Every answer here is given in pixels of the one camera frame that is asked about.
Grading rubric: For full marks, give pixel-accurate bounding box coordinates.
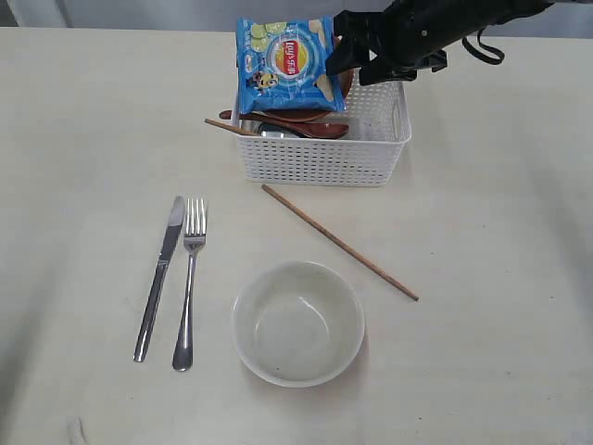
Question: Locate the silver fork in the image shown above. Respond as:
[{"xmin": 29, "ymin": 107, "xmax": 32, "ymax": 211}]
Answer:
[{"xmin": 172, "ymin": 198, "xmax": 208, "ymax": 372}]

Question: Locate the silver table knife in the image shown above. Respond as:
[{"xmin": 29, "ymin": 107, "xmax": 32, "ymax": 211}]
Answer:
[{"xmin": 133, "ymin": 196, "xmax": 185, "ymax": 362}]

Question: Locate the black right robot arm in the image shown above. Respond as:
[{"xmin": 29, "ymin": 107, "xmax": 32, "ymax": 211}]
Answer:
[{"xmin": 325, "ymin": 1, "xmax": 552, "ymax": 86}]

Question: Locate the brown round plate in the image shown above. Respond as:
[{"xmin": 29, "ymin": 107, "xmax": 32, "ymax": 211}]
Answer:
[{"xmin": 249, "ymin": 36, "xmax": 357, "ymax": 123}]

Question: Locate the white perforated plastic basket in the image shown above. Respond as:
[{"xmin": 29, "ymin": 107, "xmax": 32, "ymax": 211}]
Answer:
[{"xmin": 235, "ymin": 74, "xmax": 411, "ymax": 187}]

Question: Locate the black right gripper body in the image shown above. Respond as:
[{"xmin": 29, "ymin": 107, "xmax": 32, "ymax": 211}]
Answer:
[{"xmin": 372, "ymin": 1, "xmax": 491, "ymax": 69}]

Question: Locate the blue chips bag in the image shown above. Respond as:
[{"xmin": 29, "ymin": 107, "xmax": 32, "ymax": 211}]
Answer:
[{"xmin": 235, "ymin": 16, "xmax": 346, "ymax": 114}]

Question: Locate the dark red wooden spoon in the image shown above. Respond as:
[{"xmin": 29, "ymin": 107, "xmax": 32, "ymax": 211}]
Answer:
[{"xmin": 240, "ymin": 113, "xmax": 349, "ymax": 139}]

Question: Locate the white floral ceramic bowl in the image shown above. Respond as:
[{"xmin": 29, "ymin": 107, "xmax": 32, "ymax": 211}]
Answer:
[{"xmin": 230, "ymin": 261, "xmax": 366, "ymax": 388}]

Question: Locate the wooden chopstick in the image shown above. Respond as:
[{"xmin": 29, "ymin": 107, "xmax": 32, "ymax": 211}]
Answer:
[
  {"xmin": 260, "ymin": 184, "xmax": 420, "ymax": 302},
  {"xmin": 204, "ymin": 119, "xmax": 259, "ymax": 136}
]

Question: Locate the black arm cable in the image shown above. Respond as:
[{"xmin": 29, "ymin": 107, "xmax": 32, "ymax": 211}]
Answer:
[{"xmin": 461, "ymin": 26, "xmax": 506, "ymax": 66}]

